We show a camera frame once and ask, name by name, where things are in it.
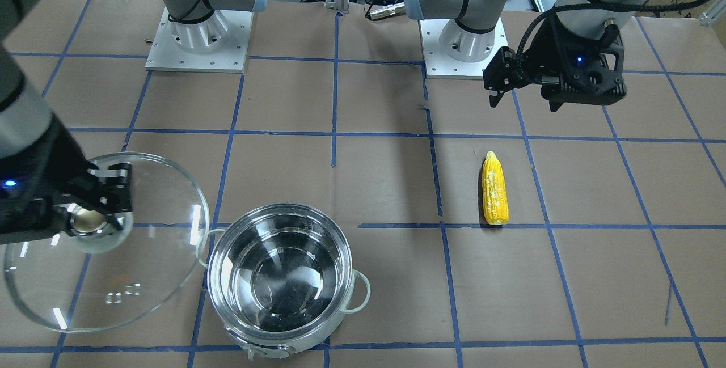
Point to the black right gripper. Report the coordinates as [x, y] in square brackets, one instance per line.
[50, 159]

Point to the glass pot lid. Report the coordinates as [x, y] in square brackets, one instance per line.
[94, 274]

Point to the yellow corn cob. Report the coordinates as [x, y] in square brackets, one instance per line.
[494, 196]

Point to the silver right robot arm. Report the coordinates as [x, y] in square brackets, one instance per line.
[25, 115]

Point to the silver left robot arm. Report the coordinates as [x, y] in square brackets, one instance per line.
[585, 18]

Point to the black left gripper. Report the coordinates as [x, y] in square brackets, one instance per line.
[551, 57]

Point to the pale green cooking pot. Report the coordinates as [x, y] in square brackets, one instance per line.
[281, 279]

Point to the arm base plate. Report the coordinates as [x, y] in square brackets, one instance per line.
[217, 45]
[465, 47]

